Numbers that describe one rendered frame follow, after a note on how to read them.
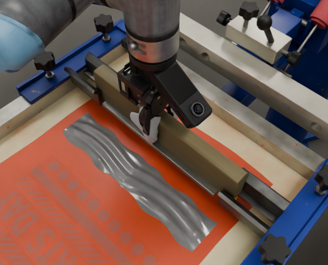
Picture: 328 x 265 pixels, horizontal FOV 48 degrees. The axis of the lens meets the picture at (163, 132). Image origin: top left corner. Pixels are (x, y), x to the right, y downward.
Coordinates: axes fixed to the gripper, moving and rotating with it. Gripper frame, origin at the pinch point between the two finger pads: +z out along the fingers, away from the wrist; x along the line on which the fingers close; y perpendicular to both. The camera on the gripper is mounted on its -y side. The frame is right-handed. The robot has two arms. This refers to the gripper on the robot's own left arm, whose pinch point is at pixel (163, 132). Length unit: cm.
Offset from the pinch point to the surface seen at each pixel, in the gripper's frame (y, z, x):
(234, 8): 83, 101, -157
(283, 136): -16.6, 2.0, -16.4
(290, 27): -2.4, -3.1, -38.7
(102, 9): 147, 101, -95
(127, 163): 2.2, 4.7, 7.8
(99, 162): 6.5, 4.9, 11.3
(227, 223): -19.1, 5.5, 3.8
